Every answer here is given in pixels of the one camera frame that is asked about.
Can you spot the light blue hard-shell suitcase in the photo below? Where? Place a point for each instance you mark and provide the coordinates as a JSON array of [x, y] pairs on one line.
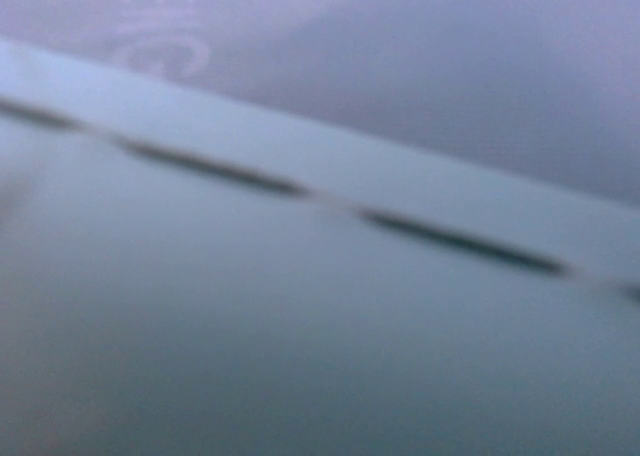
[[182, 274]]

